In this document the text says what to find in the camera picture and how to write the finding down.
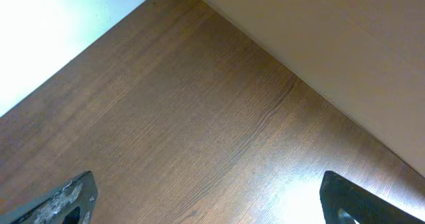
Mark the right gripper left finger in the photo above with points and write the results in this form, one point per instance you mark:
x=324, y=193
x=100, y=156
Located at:
x=72, y=202

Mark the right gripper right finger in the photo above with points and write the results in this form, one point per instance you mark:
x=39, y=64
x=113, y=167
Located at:
x=343, y=201

